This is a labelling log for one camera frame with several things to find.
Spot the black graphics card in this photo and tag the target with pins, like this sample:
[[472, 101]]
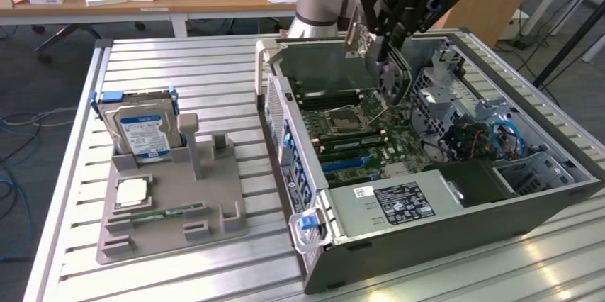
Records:
[[392, 82]]

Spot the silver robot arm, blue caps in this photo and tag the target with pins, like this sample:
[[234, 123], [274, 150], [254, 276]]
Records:
[[317, 4]]

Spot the tall metal disk bay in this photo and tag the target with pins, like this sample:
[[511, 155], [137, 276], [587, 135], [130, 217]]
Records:
[[444, 100]]

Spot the CPU socket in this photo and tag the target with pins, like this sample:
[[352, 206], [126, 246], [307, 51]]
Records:
[[346, 118]]

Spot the black tripod leg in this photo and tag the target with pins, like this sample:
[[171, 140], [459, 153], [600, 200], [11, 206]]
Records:
[[570, 45]]

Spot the RAM stick in slot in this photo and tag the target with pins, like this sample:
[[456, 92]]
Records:
[[355, 144]]

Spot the green motherboard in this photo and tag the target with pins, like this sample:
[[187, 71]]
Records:
[[411, 153]]

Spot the blue expansion slot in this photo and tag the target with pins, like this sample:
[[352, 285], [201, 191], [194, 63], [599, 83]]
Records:
[[346, 164]]

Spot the black plastic shroud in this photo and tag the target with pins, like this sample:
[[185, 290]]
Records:
[[478, 181]]

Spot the low metal disk bay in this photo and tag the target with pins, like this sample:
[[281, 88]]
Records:
[[535, 174]]

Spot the grey power supply unit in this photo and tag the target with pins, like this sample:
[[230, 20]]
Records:
[[359, 217]]

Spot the hard disk in blue caddy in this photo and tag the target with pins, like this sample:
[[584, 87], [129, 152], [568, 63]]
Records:
[[145, 132]]

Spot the blue case latch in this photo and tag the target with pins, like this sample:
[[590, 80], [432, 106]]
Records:
[[307, 224]]

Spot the grey plastic parts rack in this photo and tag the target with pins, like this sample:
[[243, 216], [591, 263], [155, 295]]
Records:
[[175, 188]]

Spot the open dark grey PC case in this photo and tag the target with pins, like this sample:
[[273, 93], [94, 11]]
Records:
[[426, 245]]

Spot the black office chair base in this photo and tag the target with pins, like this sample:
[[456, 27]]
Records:
[[62, 34]]

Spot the silver CPU chip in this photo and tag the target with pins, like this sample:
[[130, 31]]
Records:
[[133, 192]]

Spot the green RAM stick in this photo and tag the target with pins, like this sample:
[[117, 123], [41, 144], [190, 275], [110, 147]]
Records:
[[157, 214]]

